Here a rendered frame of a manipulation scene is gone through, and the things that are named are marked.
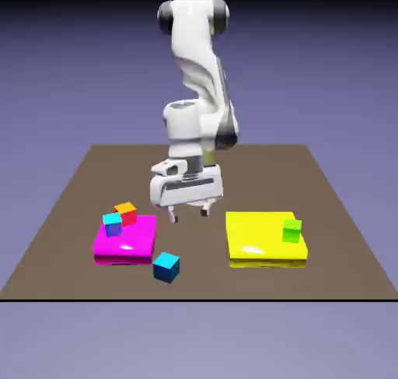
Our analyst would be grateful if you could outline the small blue cube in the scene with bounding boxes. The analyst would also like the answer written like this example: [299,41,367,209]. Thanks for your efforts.
[102,212,123,238]

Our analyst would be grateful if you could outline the small green cube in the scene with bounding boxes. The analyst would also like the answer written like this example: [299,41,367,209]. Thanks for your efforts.
[281,219,302,244]

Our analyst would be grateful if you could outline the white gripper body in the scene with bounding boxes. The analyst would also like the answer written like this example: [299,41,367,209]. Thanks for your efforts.
[149,163,225,208]

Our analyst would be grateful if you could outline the small red cube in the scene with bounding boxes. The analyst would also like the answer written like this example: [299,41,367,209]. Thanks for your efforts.
[113,202,138,227]

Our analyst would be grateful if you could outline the large yellow box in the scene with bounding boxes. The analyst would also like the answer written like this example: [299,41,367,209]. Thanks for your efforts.
[225,211,309,268]

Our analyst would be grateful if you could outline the large magenta box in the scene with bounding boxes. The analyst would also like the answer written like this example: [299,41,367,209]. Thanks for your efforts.
[93,215,157,265]

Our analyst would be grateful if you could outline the small teal cube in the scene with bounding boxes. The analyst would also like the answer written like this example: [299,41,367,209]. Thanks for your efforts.
[152,251,181,284]

